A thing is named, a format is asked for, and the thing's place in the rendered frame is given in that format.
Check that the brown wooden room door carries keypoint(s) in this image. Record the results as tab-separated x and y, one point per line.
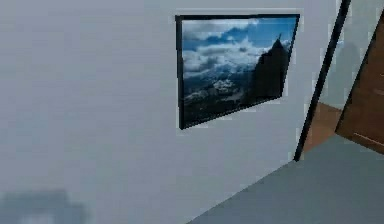
366	103

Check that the framed mountain sky picture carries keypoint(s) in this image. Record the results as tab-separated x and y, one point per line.
230	66

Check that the black door frame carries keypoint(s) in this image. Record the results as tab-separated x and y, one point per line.
321	80

